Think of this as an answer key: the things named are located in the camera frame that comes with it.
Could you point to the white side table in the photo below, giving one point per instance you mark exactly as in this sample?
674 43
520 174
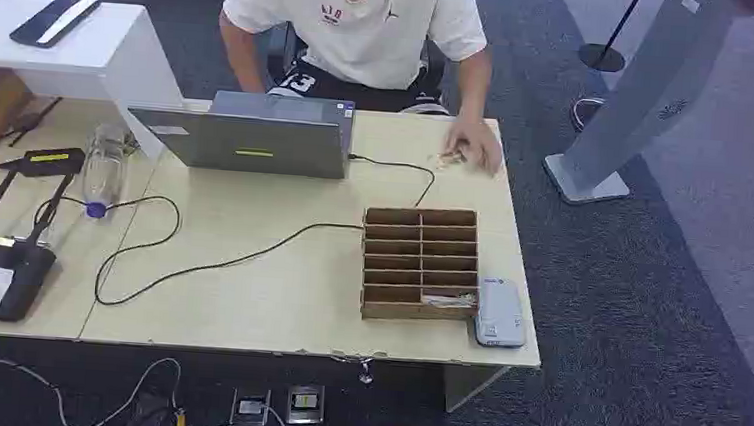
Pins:
106 53

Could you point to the card in wooden box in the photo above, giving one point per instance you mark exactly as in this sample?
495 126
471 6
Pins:
448 301

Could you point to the black power adapter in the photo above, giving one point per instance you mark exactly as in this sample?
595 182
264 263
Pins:
52 161

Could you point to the small card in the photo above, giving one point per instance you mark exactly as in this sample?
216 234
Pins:
448 157

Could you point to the wooden card box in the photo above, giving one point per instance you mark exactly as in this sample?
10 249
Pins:
420 262

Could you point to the black smartphone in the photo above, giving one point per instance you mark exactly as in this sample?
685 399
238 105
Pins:
55 19

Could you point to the silver floor socket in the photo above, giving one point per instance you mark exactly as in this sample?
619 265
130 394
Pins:
305 404
250 406

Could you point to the person's left hand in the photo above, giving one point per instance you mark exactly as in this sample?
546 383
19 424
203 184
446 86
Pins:
478 145

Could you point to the clear plastic water bottle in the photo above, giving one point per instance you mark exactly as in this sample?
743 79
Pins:
103 169

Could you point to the grey laptop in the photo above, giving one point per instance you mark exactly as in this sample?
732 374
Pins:
269 141

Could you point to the black stanchion post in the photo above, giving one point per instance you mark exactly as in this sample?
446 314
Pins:
608 45

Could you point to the grey kiosk stand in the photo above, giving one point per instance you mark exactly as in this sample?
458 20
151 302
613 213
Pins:
644 91

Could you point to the person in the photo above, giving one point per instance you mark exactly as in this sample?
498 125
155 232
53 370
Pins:
363 31

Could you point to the pale grey card reader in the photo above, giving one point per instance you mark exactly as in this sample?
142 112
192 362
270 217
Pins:
500 313

